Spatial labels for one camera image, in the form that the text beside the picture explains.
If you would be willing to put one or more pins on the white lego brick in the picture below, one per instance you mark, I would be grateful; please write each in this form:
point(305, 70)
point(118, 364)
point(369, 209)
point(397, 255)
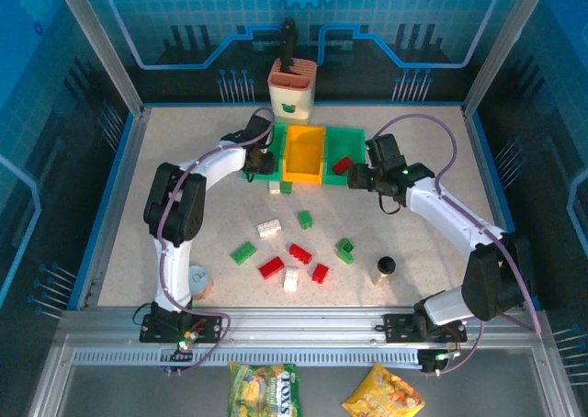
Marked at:
point(268, 228)
point(274, 188)
point(290, 279)

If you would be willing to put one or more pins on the green lego brick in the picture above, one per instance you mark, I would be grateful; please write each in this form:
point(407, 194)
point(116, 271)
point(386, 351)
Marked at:
point(344, 245)
point(286, 187)
point(348, 257)
point(304, 219)
point(243, 252)

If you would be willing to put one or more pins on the red lego brick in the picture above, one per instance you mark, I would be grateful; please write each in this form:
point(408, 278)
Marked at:
point(320, 273)
point(342, 165)
point(300, 252)
point(271, 267)

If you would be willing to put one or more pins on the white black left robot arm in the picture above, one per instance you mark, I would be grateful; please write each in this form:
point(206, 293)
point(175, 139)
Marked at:
point(174, 270)

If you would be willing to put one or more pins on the green plastic bin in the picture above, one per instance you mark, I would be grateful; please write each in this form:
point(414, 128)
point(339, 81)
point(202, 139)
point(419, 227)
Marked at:
point(349, 139)
point(278, 134)

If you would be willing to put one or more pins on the yellow plastic bin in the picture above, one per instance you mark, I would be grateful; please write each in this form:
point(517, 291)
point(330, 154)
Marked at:
point(303, 160)

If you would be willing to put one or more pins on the cream knife block pink top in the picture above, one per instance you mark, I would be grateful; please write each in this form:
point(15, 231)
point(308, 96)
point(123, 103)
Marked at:
point(294, 95)

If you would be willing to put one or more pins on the small bottle with black cap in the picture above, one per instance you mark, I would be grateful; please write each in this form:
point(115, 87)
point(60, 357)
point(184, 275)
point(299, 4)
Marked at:
point(386, 265)

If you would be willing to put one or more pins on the tin can with pull tab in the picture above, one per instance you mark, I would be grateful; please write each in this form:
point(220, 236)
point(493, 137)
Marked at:
point(204, 284)

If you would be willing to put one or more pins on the small LED controller board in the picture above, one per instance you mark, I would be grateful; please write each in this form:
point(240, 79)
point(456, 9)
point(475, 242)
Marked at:
point(438, 357)
point(185, 342)

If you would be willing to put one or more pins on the yellow snack bag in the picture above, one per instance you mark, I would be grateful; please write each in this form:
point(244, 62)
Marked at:
point(383, 394)

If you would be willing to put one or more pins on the green candy bag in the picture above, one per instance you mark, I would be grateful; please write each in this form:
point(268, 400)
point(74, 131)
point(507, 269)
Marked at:
point(264, 389)

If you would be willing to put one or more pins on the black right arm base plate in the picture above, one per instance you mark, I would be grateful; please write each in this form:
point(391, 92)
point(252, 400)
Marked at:
point(397, 327)

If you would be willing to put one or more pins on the aluminium frame rail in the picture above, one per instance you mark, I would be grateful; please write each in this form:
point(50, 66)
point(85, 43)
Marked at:
point(298, 325)

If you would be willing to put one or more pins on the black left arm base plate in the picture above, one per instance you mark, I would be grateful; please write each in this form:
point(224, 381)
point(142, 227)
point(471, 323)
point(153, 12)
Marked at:
point(209, 327)

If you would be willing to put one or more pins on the aluminium frame post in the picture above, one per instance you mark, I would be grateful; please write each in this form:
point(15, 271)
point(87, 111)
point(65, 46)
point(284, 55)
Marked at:
point(498, 45)
point(109, 54)

